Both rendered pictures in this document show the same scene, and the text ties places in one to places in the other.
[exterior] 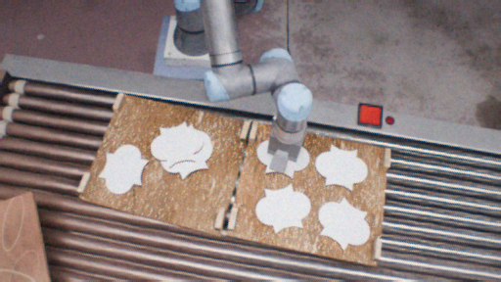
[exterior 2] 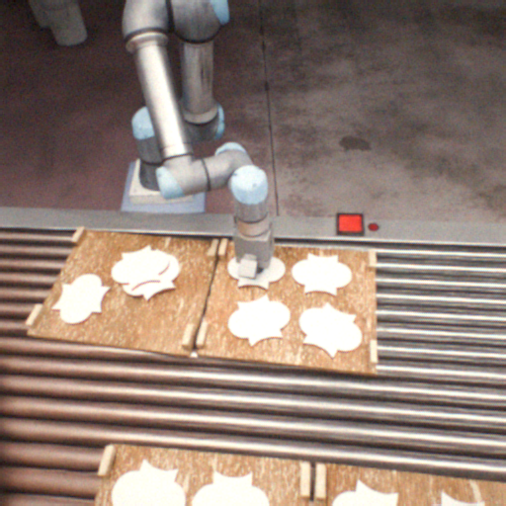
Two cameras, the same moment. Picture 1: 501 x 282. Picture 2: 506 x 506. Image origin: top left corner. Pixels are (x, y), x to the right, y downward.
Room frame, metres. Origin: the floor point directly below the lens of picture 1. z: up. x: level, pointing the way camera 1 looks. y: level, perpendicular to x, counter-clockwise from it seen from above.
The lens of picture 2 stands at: (-0.27, -0.13, 1.96)
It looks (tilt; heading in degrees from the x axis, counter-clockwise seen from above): 49 degrees down; 3
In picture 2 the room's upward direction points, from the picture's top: 5 degrees counter-clockwise
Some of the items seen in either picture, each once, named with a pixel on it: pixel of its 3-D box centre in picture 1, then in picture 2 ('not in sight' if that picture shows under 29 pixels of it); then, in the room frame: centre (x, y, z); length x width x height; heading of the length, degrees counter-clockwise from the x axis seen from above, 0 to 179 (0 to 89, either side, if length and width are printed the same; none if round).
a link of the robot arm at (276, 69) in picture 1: (273, 74); (228, 169); (0.63, -0.05, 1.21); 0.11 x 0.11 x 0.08; 18
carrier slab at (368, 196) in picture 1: (311, 190); (291, 300); (0.44, -0.18, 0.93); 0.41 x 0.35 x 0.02; 81
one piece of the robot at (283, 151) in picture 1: (283, 145); (250, 248); (0.51, -0.09, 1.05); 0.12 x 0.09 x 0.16; 163
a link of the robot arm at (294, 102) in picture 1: (293, 107); (249, 193); (0.54, -0.10, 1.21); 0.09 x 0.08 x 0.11; 18
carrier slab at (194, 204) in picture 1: (166, 160); (130, 287); (0.51, 0.23, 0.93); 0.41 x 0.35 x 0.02; 79
